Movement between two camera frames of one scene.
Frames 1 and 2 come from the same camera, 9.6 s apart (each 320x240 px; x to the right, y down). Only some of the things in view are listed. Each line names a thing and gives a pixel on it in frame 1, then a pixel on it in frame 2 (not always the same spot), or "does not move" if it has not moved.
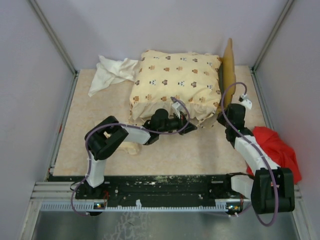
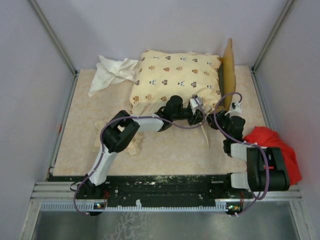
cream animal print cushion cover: x=193 y=79 does not move
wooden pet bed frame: x=227 y=76 does not move
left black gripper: x=189 y=128 to x=196 y=118
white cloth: x=108 y=72 does not move
